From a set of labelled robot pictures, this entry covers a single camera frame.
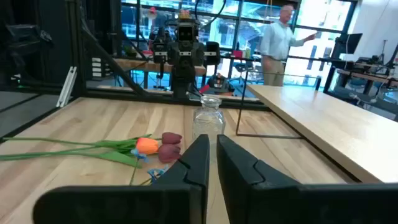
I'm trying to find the background wooden bench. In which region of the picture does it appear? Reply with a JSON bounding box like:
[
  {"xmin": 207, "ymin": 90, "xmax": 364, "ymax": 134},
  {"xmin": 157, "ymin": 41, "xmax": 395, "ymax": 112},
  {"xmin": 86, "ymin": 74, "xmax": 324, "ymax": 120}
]
[{"xmin": 113, "ymin": 58, "xmax": 208, "ymax": 77}]

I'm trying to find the orange tulip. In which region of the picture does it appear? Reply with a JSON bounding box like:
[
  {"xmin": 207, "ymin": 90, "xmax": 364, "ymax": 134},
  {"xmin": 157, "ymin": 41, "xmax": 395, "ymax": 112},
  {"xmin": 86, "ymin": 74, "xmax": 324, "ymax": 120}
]
[{"xmin": 0, "ymin": 136, "xmax": 159, "ymax": 169}]

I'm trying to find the textured cut-glass vase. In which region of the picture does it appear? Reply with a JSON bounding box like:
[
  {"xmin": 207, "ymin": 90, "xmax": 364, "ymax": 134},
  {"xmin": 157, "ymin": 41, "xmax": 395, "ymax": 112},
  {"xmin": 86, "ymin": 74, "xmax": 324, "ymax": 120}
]
[{"xmin": 192, "ymin": 95, "xmax": 226, "ymax": 146}]

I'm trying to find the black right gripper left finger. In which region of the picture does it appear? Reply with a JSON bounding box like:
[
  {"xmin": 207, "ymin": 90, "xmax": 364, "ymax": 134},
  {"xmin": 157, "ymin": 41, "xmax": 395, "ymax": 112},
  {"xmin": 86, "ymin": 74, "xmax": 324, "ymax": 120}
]
[{"xmin": 32, "ymin": 133, "xmax": 211, "ymax": 224}]

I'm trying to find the person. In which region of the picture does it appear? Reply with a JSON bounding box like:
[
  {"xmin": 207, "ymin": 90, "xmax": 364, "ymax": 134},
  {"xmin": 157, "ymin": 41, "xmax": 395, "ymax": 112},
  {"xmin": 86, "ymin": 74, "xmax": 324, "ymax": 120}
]
[{"xmin": 260, "ymin": 4, "xmax": 318, "ymax": 87}]

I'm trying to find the blue flower bunch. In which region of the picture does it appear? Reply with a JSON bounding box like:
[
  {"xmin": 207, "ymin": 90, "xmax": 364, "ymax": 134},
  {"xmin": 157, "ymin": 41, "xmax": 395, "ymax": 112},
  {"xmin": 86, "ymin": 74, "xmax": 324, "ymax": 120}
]
[{"xmin": 129, "ymin": 148, "xmax": 170, "ymax": 187}]

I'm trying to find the background wooden desk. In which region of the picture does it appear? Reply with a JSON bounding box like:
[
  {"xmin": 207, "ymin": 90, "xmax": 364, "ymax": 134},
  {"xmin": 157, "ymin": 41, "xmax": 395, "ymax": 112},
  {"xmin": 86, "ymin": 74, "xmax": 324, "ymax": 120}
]
[{"xmin": 337, "ymin": 67, "xmax": 398, "ymax": 94}]

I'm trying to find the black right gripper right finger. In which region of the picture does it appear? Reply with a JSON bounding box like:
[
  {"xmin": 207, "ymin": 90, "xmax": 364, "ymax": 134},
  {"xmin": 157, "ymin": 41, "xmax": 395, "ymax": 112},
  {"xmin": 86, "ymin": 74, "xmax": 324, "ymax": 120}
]
[{"xmin": 216, "ymin": 134, "xmax": 398, "ymax": 224}]

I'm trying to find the black background monitor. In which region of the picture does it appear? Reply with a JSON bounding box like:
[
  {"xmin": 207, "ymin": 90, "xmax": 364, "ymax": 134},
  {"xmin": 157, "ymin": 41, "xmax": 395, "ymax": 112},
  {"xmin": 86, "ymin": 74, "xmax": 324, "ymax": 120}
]
[{"xmin": 331, "ymin": 32, "xmax": 363, "ymax": 60}]

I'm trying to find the red black shop vacuum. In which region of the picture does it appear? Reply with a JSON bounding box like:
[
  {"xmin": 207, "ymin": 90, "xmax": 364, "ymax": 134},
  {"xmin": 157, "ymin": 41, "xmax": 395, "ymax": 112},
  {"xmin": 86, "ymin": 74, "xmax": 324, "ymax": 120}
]
[{"xmin": 206, "ymin": 73, "xmax": 236, "ymax": 96}]

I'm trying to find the white drawer stack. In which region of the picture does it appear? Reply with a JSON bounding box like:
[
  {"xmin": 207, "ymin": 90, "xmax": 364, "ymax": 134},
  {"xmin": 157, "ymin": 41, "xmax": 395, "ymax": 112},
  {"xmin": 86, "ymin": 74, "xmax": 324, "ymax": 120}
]
[{"xmin": 91, "ymin": 57, "xmax": 103, "ymax": 78}]

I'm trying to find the black cable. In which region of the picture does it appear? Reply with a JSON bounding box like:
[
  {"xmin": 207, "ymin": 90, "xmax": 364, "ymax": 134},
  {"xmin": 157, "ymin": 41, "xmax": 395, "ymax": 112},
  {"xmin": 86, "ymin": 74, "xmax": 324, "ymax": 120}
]
[{"xmin": 194, "ymin": 0, "xmax": 228, "ymax": 29}]

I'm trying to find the white aluminium profile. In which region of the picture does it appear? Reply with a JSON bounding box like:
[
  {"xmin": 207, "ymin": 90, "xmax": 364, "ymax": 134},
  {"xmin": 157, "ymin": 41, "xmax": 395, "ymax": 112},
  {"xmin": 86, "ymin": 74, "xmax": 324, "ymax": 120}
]
[{"xmin": 55, "ymin": 66, "xmax": 78, "ymax": 108}]

